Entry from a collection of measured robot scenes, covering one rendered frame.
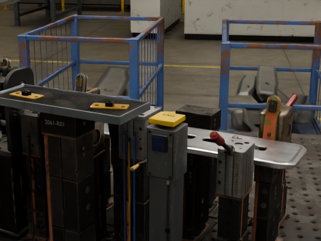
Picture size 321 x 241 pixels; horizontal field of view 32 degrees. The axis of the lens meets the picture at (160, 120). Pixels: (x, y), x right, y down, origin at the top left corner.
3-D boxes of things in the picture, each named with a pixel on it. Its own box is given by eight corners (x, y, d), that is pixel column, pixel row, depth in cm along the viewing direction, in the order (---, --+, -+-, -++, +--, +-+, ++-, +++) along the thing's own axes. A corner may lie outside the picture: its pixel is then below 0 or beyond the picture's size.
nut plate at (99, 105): (129, 105, 128) (129, 100, 128) (125, 110, 124) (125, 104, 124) (94, 104, 129) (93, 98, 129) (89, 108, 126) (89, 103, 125)
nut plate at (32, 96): (45, 96, 135) (45, 92, 135) (34, 100, 132) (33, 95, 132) (19, 92, 139) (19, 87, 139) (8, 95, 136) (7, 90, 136)
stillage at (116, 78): (75, 120, 509) (71, 14, 481) (163, 125, 497) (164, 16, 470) (26, 170, 395) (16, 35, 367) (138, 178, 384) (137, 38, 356)
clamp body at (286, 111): (291, 215, 178) (300, 104, 168) (278, 235, 166) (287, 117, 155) (259, 208, 183) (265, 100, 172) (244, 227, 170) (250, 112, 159)
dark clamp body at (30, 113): (74, 229, 169) (69, 105, 157) (46, 249, 157) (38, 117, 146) (45, 221, 173) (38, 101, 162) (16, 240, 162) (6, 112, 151)
